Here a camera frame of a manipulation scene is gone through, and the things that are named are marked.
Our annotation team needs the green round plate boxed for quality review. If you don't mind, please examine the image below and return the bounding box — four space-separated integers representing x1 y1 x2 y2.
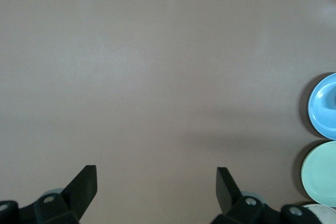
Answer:
301 141 336 208

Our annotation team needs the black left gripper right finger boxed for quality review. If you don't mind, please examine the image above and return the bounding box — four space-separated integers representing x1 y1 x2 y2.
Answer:
211 166 265 224

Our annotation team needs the beige round plate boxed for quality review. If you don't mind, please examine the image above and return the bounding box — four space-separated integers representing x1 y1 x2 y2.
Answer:
301 202 336 224

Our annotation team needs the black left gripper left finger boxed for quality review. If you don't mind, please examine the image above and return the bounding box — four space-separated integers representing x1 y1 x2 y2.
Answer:
34 165 98 224

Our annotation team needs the blue round plate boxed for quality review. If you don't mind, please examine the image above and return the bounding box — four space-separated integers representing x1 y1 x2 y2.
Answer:
307 72 336 141

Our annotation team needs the brown table cover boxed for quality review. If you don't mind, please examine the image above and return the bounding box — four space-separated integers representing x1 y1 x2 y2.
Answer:
0 0 336 224

